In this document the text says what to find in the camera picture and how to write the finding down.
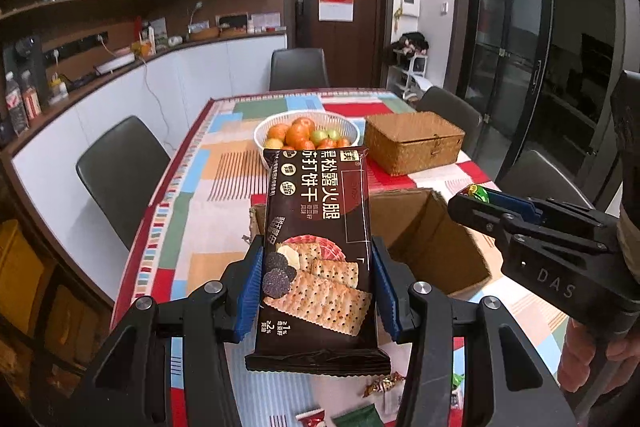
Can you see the red snack packet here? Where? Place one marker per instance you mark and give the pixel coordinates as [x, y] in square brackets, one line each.
[312, 419]

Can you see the white plastic fruit basket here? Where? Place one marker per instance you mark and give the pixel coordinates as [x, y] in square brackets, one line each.
[265, 142]

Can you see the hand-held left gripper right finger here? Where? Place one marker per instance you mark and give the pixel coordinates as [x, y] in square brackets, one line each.
[385, 297]

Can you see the woven wicker box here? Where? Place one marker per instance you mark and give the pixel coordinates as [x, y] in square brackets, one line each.
[410, 142]

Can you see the person's right hand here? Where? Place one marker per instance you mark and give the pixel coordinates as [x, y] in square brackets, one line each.
[575, 357]

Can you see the dark green snack packet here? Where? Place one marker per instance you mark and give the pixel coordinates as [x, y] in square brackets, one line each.
[357, 417]

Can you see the white lower cabinets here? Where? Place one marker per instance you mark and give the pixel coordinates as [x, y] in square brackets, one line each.
[210, 72]

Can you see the yellow storage box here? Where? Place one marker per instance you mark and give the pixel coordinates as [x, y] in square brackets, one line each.
[17, 267]

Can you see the green candy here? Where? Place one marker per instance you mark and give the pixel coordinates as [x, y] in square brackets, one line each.
[475, 193]

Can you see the brown cardboard box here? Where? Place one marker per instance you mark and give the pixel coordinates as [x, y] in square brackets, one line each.
[430, 232]

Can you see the black countertop appliance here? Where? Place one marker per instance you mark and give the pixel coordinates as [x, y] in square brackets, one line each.
[27, 57]

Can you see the gold brown wrapped candy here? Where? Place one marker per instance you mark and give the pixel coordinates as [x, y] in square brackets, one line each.
[382, 384]

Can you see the dark brown cracker packet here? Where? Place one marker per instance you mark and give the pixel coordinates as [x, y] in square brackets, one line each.
[315, 207]

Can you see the clear water bottle red label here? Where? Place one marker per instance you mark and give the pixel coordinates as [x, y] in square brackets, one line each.
[15, 107]
[31, 99]

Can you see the green and white snack packet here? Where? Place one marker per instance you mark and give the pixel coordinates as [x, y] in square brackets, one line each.
[457, 392]

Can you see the pile of round fruits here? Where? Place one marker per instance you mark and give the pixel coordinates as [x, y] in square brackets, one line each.
[300, 132]

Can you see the black framed glass door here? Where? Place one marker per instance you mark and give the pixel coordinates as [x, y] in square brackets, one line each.
[520, 32]

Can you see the dark brown door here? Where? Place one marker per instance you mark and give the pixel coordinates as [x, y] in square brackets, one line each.
[370, 7]

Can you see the white flat tray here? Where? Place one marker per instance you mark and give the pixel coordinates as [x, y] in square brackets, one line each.
[115, 64]

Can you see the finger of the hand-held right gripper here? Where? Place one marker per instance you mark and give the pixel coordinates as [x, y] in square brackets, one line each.
[515, 205]
[475, 212]

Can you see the white intercom panel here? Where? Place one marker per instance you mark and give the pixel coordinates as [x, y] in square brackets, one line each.
[410, 5]

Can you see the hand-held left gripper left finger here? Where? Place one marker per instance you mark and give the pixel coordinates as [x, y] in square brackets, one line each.
[252, 292]

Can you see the dark grey dining chair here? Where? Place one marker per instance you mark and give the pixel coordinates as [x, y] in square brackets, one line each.
[447, 112]
[298, 69]
[545, 184]
[122, 172]

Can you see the white shoe rack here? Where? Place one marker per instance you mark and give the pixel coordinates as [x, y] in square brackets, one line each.
[412, 74]

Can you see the dark bundle on rack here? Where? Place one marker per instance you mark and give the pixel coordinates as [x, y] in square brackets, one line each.
[410, 43]

